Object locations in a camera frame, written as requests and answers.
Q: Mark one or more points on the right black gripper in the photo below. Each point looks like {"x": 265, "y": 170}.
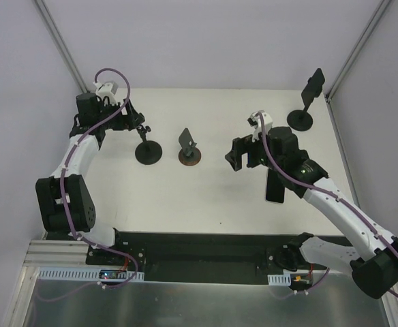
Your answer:
{"x": 239, "y": 152}

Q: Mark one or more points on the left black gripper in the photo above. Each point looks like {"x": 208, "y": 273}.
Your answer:
{"x": 133, "y": 118}

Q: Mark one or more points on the black clamp phone stand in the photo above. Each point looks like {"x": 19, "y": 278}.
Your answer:
{"x": 300, "y": 120}
{"x": 148, "y": 152}

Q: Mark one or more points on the white-edged black phone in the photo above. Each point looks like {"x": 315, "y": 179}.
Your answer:
{"x": 275, "y": 190}

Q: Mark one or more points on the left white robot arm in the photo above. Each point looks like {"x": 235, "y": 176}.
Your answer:
{"x": 64, "y": 200}

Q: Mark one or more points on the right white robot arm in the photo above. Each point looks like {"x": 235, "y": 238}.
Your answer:
{"x": 371, "y": 258}

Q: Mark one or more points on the grey stand with wooden base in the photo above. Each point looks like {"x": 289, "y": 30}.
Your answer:
{"x": 189, "y": 155}

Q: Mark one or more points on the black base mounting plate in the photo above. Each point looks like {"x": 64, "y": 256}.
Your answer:
{"x": 206, "y": 258}

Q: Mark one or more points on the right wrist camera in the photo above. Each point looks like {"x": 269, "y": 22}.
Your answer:
{"x": 261, "y": 122}

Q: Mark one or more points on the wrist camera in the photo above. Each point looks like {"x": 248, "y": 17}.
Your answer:
{"x": 261, "y": 122}
{"x": 107, "y": 91}

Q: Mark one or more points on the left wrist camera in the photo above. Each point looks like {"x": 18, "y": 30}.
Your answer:
{"x": 107, "y": 91}

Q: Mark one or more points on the aluminium frame post right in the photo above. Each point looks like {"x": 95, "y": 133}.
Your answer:
{"x": 369, "y": 29}

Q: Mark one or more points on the aluminium frame post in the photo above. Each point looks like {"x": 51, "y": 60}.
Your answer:
{"x": 60, "y": 44}
{"x": 369, "y": 29}

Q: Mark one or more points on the aluminium frame post left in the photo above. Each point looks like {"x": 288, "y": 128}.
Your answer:
{"x": 60, "y": 44}

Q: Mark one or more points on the right white cable duct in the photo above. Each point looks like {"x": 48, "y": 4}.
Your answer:
{"x": 290, "y": 278}

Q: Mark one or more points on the white cable duct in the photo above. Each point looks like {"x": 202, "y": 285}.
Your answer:
{"x": 88, "y": 274}
{"x": 290, "y": 278}

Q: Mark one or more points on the left white cable duct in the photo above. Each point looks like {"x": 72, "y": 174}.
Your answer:
{"x": 88, "y": 274}

